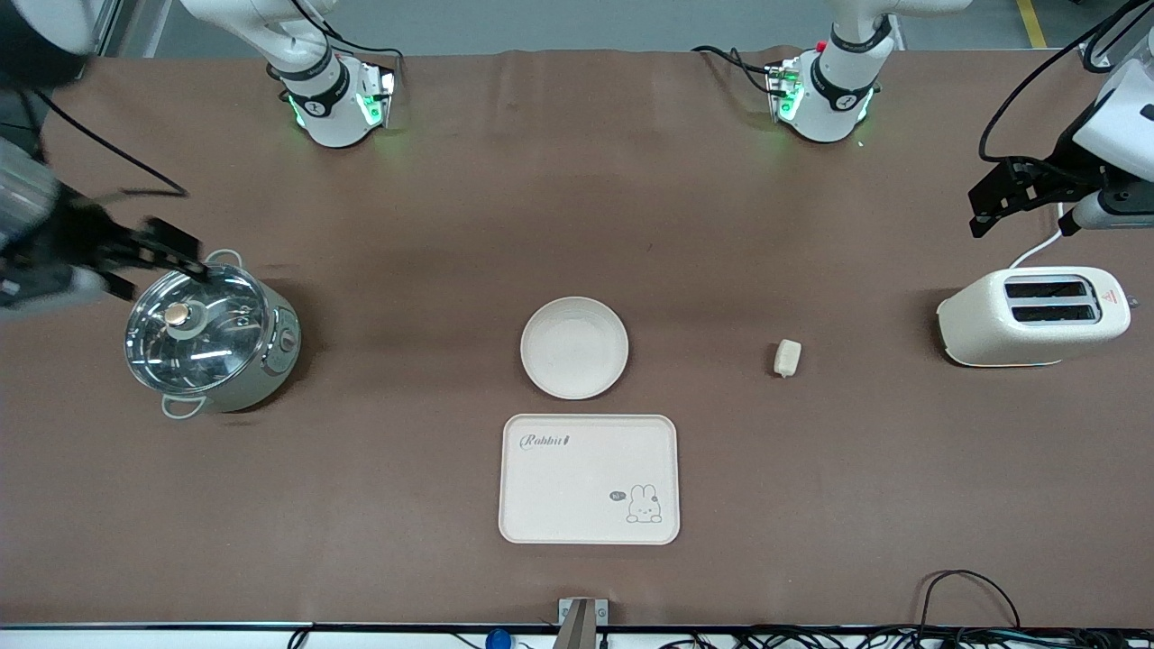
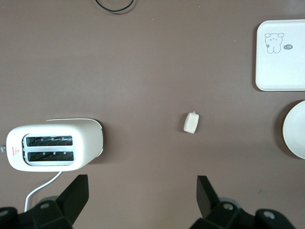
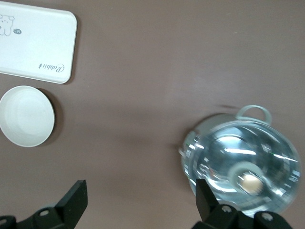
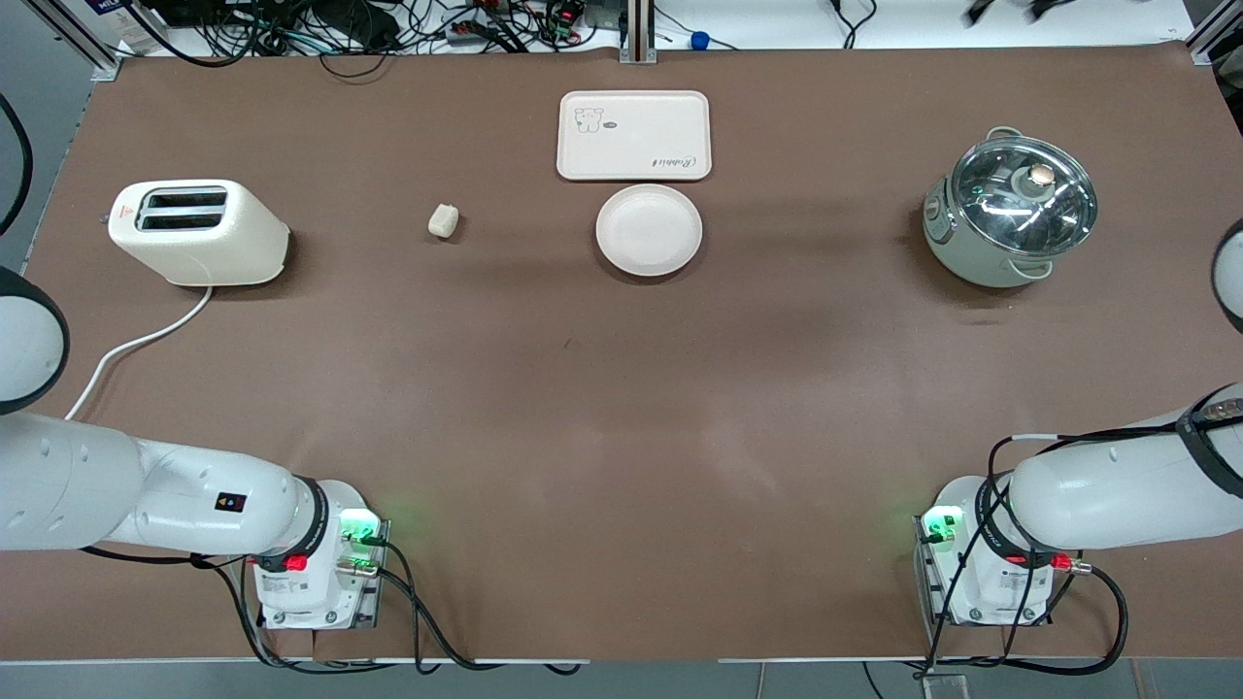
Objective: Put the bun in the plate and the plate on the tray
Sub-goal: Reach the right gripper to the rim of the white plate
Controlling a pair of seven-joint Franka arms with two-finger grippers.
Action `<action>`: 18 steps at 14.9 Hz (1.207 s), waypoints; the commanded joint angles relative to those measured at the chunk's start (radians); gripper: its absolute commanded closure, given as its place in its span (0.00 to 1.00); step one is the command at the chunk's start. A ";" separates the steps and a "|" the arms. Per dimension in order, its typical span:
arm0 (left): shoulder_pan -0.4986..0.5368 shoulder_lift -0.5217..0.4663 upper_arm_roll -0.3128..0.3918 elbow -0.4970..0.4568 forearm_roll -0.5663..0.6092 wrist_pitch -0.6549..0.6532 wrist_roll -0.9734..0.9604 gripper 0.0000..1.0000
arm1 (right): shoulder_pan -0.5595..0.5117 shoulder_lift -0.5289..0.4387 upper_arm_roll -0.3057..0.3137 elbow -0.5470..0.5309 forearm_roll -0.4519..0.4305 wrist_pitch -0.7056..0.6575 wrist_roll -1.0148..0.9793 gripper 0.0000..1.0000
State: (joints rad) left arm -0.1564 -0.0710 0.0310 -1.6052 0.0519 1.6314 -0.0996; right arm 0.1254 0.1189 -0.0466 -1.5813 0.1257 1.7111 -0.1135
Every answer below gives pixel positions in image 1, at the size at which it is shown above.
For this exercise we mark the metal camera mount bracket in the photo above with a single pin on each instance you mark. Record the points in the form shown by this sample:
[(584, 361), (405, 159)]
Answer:
[(581, 622)]

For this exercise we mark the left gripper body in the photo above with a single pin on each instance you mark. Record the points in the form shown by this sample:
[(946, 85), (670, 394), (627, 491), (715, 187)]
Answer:
[(1066, 160)]

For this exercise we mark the brown table cover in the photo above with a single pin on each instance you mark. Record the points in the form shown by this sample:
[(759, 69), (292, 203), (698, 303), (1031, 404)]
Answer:
[(577, 198)]

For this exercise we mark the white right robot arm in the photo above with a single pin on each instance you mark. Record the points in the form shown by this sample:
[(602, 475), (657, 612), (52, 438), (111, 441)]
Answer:
[(329, 90)]

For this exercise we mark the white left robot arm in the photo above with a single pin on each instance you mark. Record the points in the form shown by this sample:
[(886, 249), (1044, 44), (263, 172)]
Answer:
[(834, 99)]

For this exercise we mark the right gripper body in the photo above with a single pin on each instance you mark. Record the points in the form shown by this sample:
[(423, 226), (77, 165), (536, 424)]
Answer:
[(76, 237)]

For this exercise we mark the pale steamed bun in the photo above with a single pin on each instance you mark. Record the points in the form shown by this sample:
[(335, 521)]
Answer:
[(787, 359)]

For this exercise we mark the blue round knob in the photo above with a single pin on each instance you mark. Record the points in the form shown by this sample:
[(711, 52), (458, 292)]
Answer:
[(498, 640)]

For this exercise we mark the glass pot lid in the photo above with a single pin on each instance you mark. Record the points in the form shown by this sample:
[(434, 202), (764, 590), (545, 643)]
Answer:
[(194, 329)]

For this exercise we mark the cream rabbit print tray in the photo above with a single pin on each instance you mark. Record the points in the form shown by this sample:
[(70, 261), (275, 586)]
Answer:
[(577, 487)]

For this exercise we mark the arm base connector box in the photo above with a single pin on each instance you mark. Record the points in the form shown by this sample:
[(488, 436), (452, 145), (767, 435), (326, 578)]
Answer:
[(784, 90), (377, 97)]

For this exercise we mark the cream round plate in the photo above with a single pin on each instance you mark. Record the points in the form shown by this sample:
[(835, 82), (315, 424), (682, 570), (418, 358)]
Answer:
[(574, 348)]

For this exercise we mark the steel pot with glass lid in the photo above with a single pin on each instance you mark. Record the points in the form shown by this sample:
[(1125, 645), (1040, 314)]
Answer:
[(270, 361)]

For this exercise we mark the cream two-slot toaster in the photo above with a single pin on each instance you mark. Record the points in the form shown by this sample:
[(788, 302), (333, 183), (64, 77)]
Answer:
[(983, 329)]

